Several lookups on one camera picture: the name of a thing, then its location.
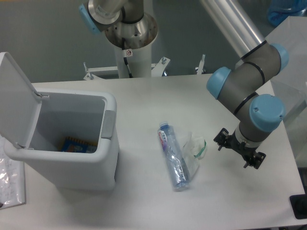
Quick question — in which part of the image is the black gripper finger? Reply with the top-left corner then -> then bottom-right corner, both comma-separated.
243,151 -> 266,169
213,128 -> 232,151

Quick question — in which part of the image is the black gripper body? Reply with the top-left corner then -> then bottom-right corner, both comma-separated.
230,133 -> 255,161

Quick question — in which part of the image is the clear plastic bag wrapper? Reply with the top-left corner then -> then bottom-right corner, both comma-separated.
180,132 -> 207,180

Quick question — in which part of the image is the clear plastic water bottle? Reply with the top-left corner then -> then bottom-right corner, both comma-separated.
157,121 -> 190,191

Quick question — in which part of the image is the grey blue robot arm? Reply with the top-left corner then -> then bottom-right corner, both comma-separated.
79,0 -> 289,169

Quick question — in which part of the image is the white trash can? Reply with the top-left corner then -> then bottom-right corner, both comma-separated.
0,52 -> 119,191

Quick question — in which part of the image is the black device at edge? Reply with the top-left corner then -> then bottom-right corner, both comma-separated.
289,194 -> 307,219

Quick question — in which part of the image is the metal clamp bolt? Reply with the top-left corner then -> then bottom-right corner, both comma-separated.
195,54 -> 206,75

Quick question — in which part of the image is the blue water jug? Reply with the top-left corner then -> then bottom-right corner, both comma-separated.
267,0 -> 307,27

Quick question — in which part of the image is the blue orange snack packet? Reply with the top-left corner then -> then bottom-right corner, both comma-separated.
59,137 -> 98,153

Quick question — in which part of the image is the clear plastic sheet sleeve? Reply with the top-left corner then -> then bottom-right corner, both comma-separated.
0,136 -> 26,210

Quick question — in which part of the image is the white bracket with bolts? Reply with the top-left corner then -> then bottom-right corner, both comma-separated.
83,57 -> 171,81

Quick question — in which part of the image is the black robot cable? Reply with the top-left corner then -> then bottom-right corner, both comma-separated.
121,38 -> 133,79

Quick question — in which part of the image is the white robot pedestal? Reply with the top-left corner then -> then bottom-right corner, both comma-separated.
114,45 -> 152,79

